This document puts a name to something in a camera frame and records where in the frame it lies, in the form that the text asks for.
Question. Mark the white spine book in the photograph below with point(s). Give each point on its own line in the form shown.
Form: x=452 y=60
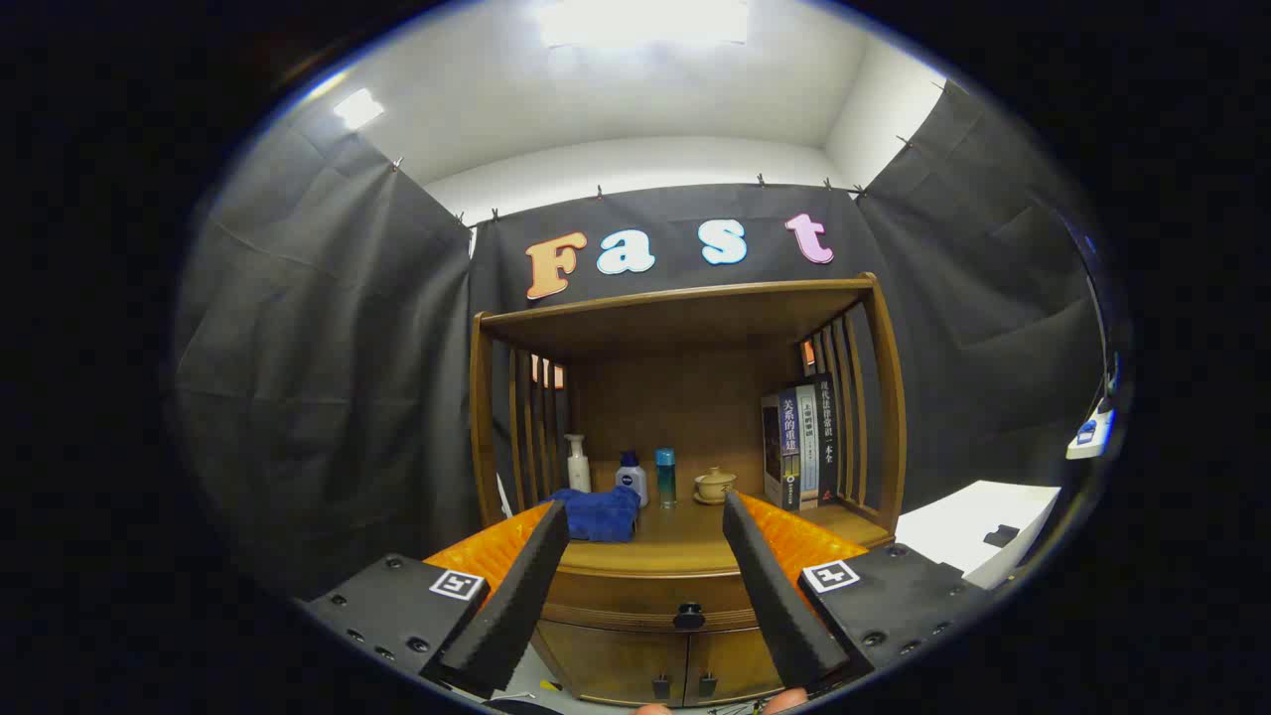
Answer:
x=807 y=447

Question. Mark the white pump bottle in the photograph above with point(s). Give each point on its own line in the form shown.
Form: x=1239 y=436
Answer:
x=578 y=472

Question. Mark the wooden countertop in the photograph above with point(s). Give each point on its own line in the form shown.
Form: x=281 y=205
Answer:
x=685 y=541

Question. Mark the blue towel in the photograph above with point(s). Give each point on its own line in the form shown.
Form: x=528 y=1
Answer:
x=601 y=516

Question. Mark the beige lidded teacup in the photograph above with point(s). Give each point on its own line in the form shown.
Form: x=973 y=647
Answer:
x=714 y=486

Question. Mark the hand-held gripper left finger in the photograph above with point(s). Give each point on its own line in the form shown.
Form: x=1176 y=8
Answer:
x=516 y=596

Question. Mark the black drawer knob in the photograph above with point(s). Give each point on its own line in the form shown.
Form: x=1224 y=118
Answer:
x=688 y=616

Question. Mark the white lotion bottle blue cap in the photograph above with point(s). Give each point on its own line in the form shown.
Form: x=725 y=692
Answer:
x=633 y=482

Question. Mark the wooden cabinet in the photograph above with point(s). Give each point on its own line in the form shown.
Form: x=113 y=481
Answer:
x=685 y=397

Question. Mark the ceiling light panel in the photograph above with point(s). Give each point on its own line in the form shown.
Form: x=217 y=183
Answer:
x=645 y=20
x=357 y=107

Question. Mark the white side cabinet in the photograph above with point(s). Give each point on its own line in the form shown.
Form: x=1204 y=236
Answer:
x=953 y=531

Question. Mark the wooden drawer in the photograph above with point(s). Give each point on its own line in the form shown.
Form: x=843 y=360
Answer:
x=616 y=596

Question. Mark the teal bottle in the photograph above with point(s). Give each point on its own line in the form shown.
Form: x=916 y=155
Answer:
x=665 y=477

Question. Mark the black spine book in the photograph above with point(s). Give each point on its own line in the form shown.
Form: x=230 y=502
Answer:
x=827 y=427

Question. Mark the white power strip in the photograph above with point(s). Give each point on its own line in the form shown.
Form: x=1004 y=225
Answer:
x=1087 y=442

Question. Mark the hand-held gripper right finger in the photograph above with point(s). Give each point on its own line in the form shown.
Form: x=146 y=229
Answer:
x=775 y=596

